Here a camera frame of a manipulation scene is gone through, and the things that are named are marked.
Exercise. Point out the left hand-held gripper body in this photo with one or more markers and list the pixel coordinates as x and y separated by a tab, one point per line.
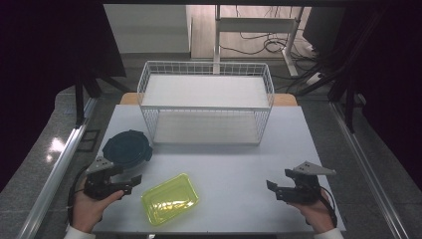
99	186

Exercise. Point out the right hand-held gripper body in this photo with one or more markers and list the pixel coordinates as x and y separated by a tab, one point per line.
307	192

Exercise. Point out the round container with dark lid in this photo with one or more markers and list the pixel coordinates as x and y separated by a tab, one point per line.
127	149

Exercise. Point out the yellow-green rectangular container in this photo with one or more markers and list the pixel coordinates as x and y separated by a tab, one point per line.
169	199

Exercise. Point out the person's right hand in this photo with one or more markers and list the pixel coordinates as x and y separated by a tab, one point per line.
316	214

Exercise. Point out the person's left hand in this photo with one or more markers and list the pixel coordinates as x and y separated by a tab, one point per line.
87	210

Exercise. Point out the person's left white sleeve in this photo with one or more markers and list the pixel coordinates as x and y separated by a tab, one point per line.
78	234

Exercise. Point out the wooden board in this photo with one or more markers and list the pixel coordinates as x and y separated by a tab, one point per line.
285	99

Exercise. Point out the black stand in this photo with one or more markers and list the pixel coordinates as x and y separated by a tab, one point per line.
348	99
79	99

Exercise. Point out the white power strip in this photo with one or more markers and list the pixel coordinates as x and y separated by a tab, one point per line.
313	78

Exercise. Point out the white cabinet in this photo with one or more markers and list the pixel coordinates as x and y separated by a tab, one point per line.
149	28

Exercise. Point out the aluminium rail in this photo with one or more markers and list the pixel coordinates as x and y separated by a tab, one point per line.
53	179
365	166

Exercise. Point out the white metal desk frame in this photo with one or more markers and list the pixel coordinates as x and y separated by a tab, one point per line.
255	25

